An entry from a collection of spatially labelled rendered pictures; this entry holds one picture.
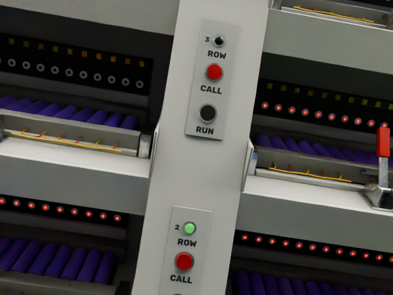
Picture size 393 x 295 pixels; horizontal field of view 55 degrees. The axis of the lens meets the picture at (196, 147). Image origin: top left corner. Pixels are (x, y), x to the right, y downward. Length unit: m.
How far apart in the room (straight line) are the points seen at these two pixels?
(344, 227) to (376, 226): 0.03
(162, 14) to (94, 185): 0.19
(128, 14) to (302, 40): 0.19
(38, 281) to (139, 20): 0.32
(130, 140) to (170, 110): 0.07
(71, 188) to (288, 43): 0.28
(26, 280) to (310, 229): 0.33
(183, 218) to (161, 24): 0.21
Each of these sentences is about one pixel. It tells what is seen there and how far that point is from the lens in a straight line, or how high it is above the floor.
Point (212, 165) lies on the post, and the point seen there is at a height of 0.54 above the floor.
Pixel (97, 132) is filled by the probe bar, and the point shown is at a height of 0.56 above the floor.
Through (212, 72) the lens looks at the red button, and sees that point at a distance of 0.40.
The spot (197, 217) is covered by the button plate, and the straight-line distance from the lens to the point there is 0.40.
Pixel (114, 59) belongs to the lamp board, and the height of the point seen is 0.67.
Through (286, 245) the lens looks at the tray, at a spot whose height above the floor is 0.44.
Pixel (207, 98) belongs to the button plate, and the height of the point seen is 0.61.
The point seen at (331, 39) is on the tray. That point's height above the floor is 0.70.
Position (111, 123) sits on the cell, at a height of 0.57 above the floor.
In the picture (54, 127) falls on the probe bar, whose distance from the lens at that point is 0.46.
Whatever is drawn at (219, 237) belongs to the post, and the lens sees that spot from 0.40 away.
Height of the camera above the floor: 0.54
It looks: 2 degrees up
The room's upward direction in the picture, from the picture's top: 9 degrees clockwise
